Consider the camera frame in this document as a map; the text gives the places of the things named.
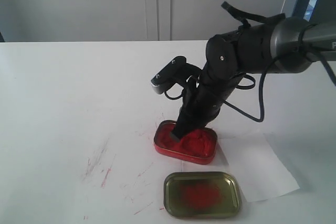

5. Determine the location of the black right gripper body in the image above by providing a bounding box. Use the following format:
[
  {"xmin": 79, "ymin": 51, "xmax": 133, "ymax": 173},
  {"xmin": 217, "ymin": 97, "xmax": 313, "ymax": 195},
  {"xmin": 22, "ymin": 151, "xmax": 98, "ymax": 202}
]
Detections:
[{"xmin": 181, "ymin": 73, "xmax": 243, "ymax": 119}]

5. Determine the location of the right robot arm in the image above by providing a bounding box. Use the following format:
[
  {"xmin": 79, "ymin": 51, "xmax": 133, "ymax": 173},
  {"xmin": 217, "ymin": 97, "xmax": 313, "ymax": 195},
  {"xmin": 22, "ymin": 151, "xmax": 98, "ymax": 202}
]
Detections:
[{"xmin": 171, "ymin": 18, "xmax": 335, "ymax": 141}]

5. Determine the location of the red ink paste tin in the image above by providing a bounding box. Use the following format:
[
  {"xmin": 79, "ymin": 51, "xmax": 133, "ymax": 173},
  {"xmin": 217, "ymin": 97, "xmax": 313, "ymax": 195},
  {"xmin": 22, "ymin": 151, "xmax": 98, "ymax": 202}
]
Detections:
[{"xmin": 153, "ymin": 120, "xmax": 217, "ymax": 165}]

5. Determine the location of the white paper sheet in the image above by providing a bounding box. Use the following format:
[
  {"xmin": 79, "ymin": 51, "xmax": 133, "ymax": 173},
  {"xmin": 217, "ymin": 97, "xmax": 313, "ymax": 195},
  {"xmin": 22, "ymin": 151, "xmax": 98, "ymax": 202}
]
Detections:
[{"xmin": 182, "ymin": 131, "xmax": 300, "ymax": 202}]

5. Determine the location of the gold tin lid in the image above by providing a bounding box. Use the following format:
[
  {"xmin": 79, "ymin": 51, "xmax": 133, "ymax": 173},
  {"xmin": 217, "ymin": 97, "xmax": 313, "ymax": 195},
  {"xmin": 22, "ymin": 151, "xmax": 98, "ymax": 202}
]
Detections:
[{"xmin": 163, "ymin": 172, "xmax": 242, "ymax": 219}]

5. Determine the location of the white cabinet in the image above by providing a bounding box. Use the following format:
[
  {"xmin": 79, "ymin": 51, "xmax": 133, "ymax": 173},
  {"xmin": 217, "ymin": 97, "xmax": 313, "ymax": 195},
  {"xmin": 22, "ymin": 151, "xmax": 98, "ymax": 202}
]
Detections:
[{"xmin": 1, "ymin": 0, "xmax": 297, "ymax": 42}]

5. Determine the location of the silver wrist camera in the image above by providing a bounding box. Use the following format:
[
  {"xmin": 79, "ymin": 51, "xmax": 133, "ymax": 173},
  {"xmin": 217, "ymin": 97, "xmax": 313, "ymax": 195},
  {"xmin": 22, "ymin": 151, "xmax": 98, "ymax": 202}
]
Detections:
[{"xmin": 150, "ymin": 56, "xmax": 202, "ymax": 94}]

